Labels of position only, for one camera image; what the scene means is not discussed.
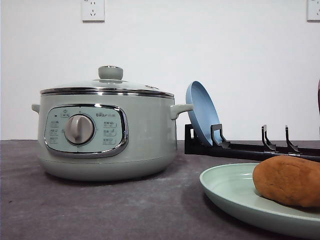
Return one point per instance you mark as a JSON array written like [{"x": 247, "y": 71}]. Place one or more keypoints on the glass pot lid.
[{"x": 110, "y": 82}]

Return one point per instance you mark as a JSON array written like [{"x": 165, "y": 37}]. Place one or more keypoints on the green plate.
[{"x": 234, "y": 183}]

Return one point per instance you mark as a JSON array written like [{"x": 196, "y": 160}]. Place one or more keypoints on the brown potato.
[{"x": 291, "y": 179}]

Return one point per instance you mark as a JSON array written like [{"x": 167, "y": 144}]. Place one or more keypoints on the blue plate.
[{"x": 203, "y": 113}]

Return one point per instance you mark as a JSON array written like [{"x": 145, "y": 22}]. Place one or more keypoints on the green electric steamer pot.
[{"x": 107, "y": 133}]

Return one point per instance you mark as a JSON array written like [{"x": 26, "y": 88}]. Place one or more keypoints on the black plate rack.
[{"x": 220, "y": 148}]

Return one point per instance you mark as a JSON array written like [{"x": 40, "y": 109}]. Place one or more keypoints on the white wall socket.
[
  {"x": 93, "y": 11},
  {"x": 313, "y": 11}
]

